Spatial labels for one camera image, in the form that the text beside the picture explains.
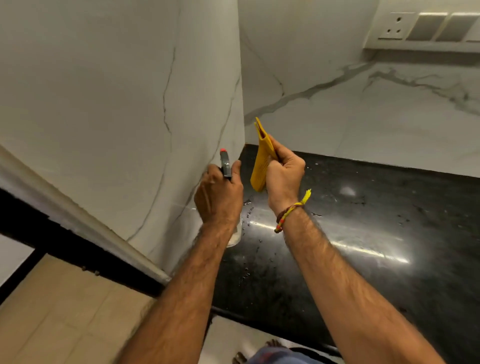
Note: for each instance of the person's left hand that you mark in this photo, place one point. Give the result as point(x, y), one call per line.
point(219, 200)

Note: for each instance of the person's right hand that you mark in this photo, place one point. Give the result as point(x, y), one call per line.
point(285, 180)

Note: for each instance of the yellow cleaning cloth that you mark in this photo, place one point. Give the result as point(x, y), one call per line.
point(262, 157)

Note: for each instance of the clear spray bottle black trigger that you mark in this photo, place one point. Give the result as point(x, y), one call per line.
point(225, 165)

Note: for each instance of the person's right forearm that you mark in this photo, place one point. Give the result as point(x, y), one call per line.
point(356, 292)

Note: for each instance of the person's left forearm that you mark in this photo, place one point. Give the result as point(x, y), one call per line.
point(176, 303)

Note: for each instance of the person's foot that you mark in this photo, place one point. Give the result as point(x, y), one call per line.
point(258, 350)

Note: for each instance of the yellow thread wristband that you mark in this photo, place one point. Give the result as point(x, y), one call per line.
point(288, 212)

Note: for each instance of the black stone countertop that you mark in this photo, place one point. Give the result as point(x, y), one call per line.
point(375, 232)

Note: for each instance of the white base cabinet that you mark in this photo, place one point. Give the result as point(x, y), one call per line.
point(243, 337)

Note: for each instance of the blue red-striped shirt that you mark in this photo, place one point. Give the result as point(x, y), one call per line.
point(281, 356)

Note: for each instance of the black door frame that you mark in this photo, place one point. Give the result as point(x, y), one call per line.
point(56, 243)

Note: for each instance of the white wall switch panel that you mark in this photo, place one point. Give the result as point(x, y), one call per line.
point(423, 26)

